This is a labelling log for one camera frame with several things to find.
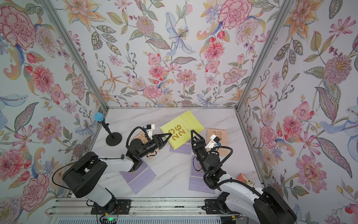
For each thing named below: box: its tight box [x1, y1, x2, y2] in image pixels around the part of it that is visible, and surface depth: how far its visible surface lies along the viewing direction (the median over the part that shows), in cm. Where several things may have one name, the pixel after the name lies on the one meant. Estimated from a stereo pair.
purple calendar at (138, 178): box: [119, 158, 157, 195], surface depth 85 cm
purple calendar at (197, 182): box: [188, 154, 216, 195], surface depth 82 cm
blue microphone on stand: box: [93, 112, 123, 147], surface depth 103 cm
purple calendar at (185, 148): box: [169, 139, 192, 155], surface depth 78 cm
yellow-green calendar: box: [159, 110, 206, 150], surface depth 80 cm
